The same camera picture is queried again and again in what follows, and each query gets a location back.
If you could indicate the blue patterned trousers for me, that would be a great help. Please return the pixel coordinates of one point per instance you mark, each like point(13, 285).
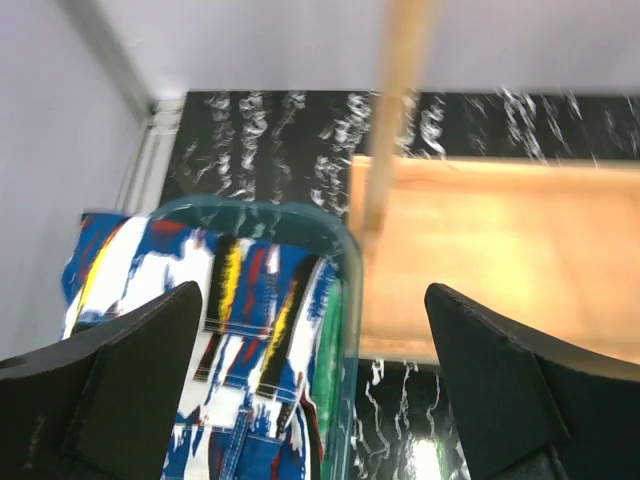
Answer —
point(247, 409)

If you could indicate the green tie-dye trousers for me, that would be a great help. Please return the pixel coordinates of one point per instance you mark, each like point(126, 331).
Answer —
point(328, 376)

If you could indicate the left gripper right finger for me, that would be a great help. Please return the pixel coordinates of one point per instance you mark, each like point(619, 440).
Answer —
point(528, 405)

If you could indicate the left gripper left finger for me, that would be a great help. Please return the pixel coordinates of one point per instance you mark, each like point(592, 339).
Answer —
point(100, 404)

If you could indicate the blue transparent plastic bin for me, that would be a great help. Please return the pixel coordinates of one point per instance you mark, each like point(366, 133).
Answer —
point(322, 233)

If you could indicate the wooden clothes rack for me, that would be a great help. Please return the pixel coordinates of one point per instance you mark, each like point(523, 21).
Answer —
point(556, 248)

